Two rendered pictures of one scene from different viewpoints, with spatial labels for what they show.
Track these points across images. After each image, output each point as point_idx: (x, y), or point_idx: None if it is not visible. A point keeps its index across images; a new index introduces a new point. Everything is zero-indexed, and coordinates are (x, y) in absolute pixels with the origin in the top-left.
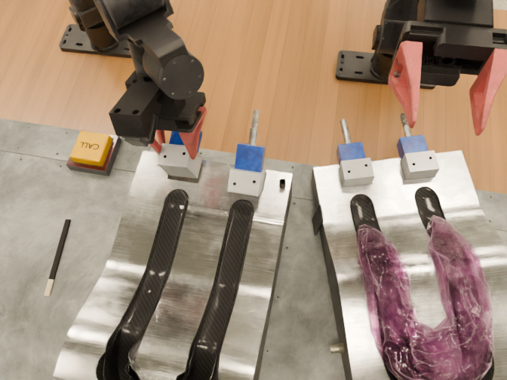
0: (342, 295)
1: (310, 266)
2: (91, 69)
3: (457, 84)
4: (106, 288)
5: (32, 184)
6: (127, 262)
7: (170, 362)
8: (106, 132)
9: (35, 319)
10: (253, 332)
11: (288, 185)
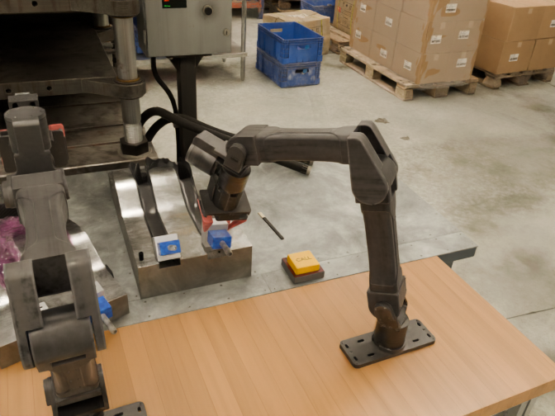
0: (78, 226)
1: None
2: (372, 319)
3: None
4: None
5: (324, 244)
6: None
7: (157, 172)
8: (311, 286)
9: (256, 205)
10: (123, 197)
11: (137, 261)
